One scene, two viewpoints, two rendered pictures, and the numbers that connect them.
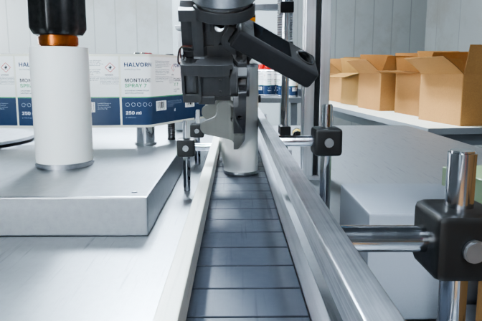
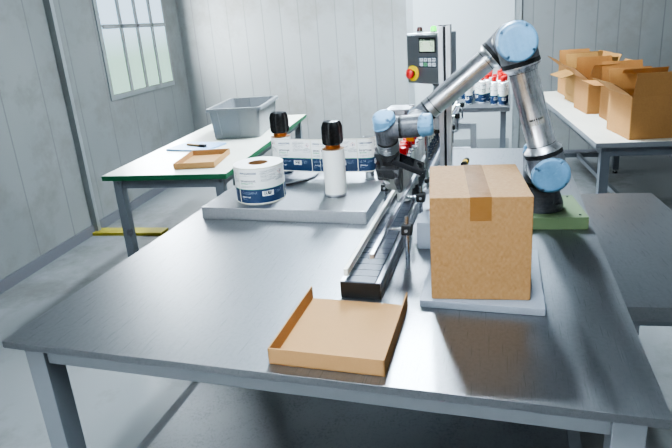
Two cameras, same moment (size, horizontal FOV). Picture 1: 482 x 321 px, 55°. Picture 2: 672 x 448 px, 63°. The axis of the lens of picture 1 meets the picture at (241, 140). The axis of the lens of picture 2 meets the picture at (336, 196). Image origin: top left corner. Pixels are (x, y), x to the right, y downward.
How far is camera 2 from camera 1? 142 cm
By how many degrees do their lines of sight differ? 20
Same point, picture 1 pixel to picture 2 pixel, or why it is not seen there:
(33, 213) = (330, 216)
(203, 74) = (383, 172)
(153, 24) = (388, 22)
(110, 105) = (353, 162)
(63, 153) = (336, 191)
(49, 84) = (330, 165)
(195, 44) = (380, 163)
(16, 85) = (311, 153)
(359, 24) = (604, 3)
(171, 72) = not seen: hidden behind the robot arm
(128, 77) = (360, 149)
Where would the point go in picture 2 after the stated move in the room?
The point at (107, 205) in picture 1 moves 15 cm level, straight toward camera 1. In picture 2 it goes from (353, 214) to (354, 229)
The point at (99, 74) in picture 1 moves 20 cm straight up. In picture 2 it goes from (347, 147) to (344, 100)
